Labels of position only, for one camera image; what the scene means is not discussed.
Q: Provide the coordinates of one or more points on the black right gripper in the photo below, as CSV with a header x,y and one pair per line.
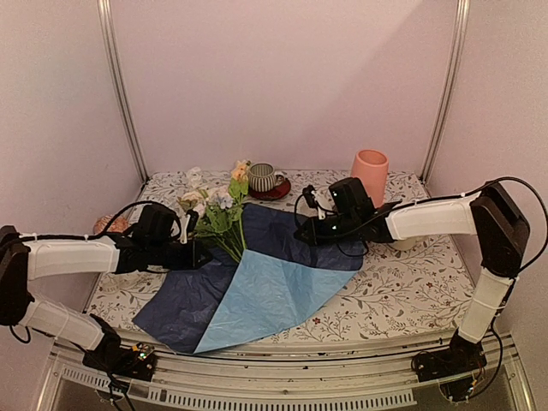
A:
x,y
315,238

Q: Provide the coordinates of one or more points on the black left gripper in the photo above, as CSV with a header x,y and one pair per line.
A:
x,y
196,247

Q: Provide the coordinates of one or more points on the artificial flower bouquet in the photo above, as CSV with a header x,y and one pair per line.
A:
x,y
219,208

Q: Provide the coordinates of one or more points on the blue wrapping paper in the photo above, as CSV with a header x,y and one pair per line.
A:
x,y
279,284

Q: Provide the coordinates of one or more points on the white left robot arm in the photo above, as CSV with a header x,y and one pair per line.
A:
x,y
25,258

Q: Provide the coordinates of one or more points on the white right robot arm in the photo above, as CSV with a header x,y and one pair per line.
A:
x,y
485,220

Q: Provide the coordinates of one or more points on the pink vase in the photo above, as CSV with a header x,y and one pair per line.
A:
x,y
371,167

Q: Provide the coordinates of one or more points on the dark red saucer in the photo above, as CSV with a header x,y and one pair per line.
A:
x,y
281,190

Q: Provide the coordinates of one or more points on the striped ceramic cup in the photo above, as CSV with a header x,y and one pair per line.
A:
x,y
263,177

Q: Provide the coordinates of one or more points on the floral tablecloth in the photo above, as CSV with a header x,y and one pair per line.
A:
x,y
396,293

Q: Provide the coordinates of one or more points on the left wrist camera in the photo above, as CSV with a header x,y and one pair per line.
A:
x,y
187,225

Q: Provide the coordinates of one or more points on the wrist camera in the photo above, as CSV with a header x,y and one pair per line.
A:
x,y
316,200
187,225

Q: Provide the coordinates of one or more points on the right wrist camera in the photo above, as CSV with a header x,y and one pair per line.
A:
x,y
316,200

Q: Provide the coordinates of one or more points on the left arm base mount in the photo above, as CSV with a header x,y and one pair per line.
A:
x,y
137,362

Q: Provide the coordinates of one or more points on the aluminium front rail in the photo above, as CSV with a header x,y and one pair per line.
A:
x,y
353,375

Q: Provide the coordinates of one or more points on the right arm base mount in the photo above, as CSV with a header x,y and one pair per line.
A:
x,y
465,371

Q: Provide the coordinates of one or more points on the left aluminium frame post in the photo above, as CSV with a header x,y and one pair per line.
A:
x,y
114,62

